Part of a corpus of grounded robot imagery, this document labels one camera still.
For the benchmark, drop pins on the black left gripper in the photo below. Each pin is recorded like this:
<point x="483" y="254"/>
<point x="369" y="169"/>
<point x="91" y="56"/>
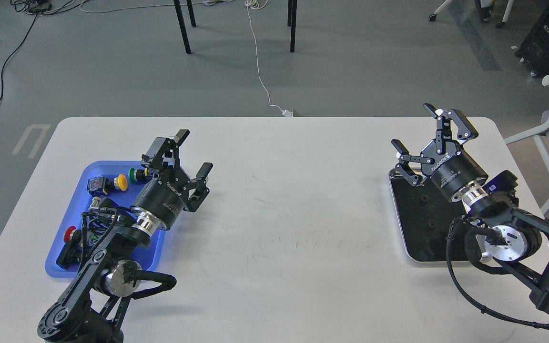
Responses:
<point x="171" y="190"/>

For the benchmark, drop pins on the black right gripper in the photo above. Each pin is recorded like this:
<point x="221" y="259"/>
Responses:
<point x="452" y="169"/>

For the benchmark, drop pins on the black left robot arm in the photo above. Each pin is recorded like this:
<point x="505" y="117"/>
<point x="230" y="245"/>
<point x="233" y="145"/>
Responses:
<point x="93" y="307"/>

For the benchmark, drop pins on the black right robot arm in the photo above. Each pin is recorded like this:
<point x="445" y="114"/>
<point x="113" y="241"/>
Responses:
<point x="500" y="238"/>

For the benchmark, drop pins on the silver metal tray black mat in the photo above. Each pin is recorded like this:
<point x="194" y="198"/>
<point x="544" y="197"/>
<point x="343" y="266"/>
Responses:
<point x="424" y="217"/>

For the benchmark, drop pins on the green push button switch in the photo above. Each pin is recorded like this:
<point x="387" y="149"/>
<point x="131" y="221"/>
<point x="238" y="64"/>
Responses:
<point x="139" y="176"/>

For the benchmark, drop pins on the yellow push button switch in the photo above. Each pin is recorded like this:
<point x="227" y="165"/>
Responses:
<point x="101" y="185"/>

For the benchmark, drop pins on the red push button switch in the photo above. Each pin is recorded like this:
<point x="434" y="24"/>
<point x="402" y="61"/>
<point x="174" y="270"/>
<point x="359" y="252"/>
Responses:
<point x="71" y="252"/>

